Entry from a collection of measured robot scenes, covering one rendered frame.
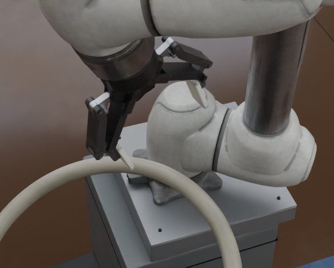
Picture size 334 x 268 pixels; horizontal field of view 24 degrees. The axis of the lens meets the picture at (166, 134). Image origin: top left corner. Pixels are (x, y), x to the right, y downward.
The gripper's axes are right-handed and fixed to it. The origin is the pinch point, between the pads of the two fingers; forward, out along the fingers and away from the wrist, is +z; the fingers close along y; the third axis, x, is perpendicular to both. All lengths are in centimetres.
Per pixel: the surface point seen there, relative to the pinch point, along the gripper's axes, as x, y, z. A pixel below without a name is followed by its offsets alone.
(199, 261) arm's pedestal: -15, 4, 87
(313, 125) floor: -73, -76, 207
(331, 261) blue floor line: -19, -36, 185
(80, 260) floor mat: -73, 33, 162
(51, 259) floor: -81, 41, 161
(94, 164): -17.9, 10.0, 25.0
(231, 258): 12.3, 3.1, 25.0
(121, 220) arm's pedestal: -34, 13, 81
